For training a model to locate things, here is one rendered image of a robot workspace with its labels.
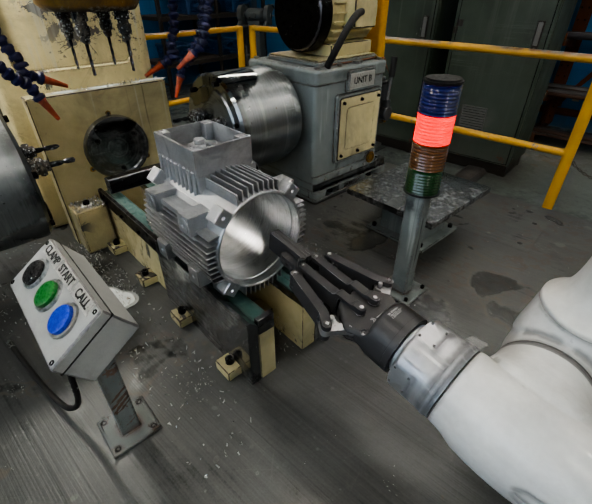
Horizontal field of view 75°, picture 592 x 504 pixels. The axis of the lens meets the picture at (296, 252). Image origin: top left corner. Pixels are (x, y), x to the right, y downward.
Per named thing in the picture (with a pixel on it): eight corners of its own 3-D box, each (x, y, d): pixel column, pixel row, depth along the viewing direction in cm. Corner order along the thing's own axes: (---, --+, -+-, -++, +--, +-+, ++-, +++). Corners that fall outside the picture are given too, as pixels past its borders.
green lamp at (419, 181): (397, 190, 69) (401, 166, 67) (416, 180, 73) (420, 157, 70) (426, 201, 66) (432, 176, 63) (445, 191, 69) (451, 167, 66)
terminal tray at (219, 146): (160, 175, 64) (151, 132, 60) (214, 159, 70) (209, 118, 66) (198, 199, 57) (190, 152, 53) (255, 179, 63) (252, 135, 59)
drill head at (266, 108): (168, 169, 107) (149, 70, 92) (281, 136, 129) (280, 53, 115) (218, 199, 91) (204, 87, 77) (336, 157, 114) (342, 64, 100)
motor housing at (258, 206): (155, 260, 70) (130, 160, 60) (240, 224, 81) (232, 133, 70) (216, 317, 58) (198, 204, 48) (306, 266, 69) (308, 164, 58)
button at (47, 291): (44, 303, 42) (28, 296, 41) (63, 281, 42) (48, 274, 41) (52, 317, 40) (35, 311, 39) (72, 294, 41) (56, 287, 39)
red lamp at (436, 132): (405, 140, 64) (410, 112, 62) (425, 132, 68) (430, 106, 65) (437, 149, 61) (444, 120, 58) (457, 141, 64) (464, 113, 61)
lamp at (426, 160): (401, 166, 67) (405, 140, 64) (420, 157, 70) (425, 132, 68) (432, 176, 63) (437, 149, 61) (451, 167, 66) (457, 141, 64)
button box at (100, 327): (47, 299, 49) (5, 282, 45) (85, 255, 50) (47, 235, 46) (94, 384, 39) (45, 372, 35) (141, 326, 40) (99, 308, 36)
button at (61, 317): (58, 327, 39) (41, 322, 38) (78, 304, 39) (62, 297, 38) (67, 344, 37) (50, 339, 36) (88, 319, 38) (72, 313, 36)
